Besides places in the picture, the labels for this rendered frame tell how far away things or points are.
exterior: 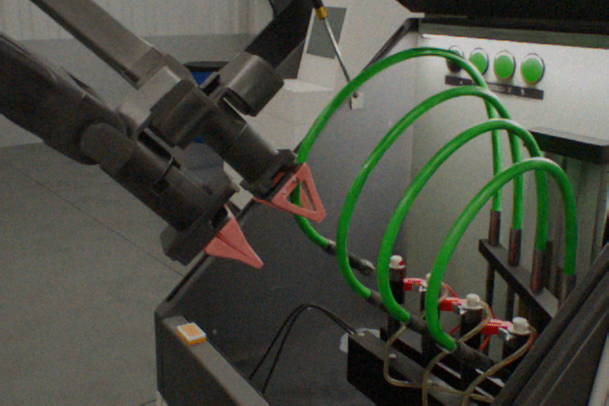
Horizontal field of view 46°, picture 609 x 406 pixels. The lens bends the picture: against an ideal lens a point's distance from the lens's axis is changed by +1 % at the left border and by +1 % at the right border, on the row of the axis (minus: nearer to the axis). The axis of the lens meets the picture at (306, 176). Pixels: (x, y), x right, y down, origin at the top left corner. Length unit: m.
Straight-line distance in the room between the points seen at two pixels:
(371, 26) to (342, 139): 2.64
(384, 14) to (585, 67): 2.89
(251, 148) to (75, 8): 0.33
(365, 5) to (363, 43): 0.20
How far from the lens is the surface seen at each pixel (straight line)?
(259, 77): 0.92
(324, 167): 1.35
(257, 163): 0.91
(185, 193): 0.74
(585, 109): 1.17
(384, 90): 1.40
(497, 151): 1.16
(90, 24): 1.05
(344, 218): 0.90
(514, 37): 1.21
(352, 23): 3.91
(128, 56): 0.99
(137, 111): 0.72
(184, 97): 0.72
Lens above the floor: 1.50
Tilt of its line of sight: 15 degrees down
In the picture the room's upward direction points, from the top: 1 degrees clockwise
